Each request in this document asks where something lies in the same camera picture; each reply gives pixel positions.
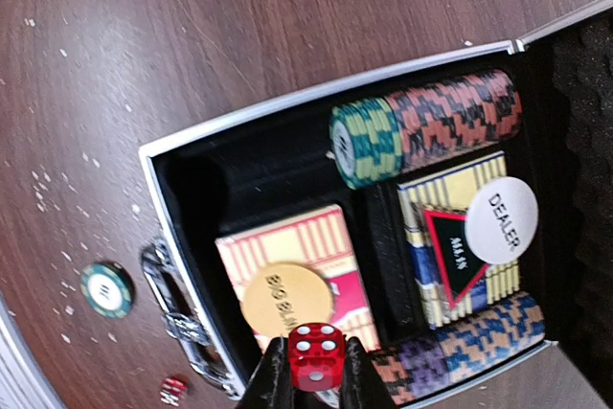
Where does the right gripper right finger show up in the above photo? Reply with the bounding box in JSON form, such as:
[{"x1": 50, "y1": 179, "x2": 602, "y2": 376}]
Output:
[{"x1": 339, "y1": 337, "x2": 397, "y2": 409}]

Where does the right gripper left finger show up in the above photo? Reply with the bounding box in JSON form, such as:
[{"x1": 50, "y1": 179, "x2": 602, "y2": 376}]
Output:
[{"x1": 237, "y1": 337, "x2": 295, "y2": 409}]

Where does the red die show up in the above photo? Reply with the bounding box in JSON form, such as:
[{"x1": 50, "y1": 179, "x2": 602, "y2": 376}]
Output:
[
  {"x1": 159, "y1": 377, "x2": 188, "y2": 407},
  {"x1": 287, "y1": 323, "x2": 346, "y2": 393}
]

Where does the black red triangle all-in marker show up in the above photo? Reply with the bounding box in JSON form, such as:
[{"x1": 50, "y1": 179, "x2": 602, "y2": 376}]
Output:
[{"x1": 422, "y1": 207, "x2": 489, "y2": 309}]

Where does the aluminium poker case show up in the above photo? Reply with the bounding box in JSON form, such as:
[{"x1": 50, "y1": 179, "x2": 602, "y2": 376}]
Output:
[{"x1": 140, "y1": 0, "x2": 612, "y2": 408}]

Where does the blue yellow card deck box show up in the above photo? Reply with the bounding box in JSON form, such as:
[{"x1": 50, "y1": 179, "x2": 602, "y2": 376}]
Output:
[{"x1": 397, "y1": 151, "x2": 520, "y2": 329}]

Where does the white dealer button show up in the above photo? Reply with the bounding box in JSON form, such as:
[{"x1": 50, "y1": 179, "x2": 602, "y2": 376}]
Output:
[{"x1": 465, "y1": 176, "x2": 538, "y2": 265}]

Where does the yellow big blind button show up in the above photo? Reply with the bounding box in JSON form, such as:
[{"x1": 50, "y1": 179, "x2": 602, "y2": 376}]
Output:
[{"x1": 240, "y1": 262, "x2": 333, "y2": 338}]

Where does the red yellow card deck box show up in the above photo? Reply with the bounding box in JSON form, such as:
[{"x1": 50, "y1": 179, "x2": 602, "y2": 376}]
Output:
[{"x1": 216, "y1": 204, "x2": 379, "y2": 348}]

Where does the blue purple chip stack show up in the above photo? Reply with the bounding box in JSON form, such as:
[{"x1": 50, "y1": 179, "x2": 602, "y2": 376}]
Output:
[{"x1": 315, "y1": 289, "x2": 547, "y2": 408}]

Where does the green poker chip right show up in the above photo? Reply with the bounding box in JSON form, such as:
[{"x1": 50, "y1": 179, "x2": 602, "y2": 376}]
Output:
[{"x1": 80, "y1": 261, "x2": 135, "y2": 319}]

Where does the green red chip stack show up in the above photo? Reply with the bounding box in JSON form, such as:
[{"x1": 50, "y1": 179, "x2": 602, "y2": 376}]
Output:
[{"x1": 329, "y1": 70, "x2": 522, "y2": 190}]

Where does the front aluminium rail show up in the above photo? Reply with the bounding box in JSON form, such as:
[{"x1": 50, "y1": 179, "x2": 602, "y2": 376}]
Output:
[{"x1": 0, "y1": 298, "x2": 65, "y2": 409}]

